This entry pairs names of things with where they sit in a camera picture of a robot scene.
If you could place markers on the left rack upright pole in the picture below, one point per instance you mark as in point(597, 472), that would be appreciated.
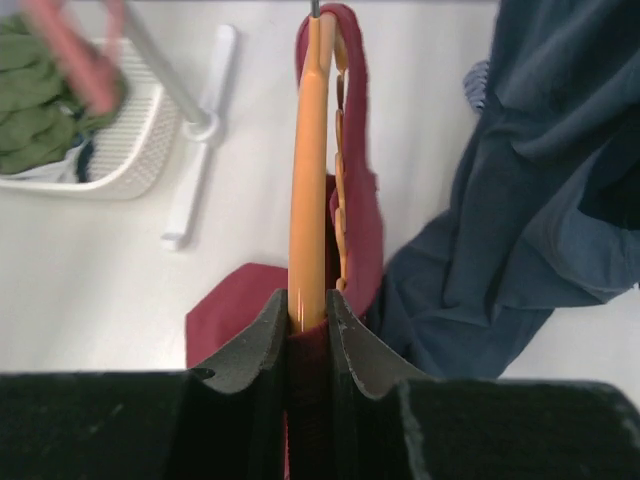
point(135, 30)

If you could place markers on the white perforated laundry basket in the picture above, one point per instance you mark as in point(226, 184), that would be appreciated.
point(130, 154)

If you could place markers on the dark blue tank top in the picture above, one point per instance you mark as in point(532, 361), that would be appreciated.
point(544, 208)

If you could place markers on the white rack base foot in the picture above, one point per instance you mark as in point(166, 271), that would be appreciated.
point(202, 137)

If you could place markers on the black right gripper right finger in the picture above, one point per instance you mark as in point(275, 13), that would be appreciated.
point(391, 421)

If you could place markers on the pink hanger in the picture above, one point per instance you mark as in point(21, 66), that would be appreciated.
point(92, 74)

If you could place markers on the blue white striped tank top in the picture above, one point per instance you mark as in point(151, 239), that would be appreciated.
point(474, 85)

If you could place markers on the green garment in basket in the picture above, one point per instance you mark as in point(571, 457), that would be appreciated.
point(42, 118)

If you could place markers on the red tank top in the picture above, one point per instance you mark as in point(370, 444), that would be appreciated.
point(236, 301)

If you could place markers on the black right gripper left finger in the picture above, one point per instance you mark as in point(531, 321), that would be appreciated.
point(222, 419)

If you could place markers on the orange hanger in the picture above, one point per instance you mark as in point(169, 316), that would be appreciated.
point(306, 270)

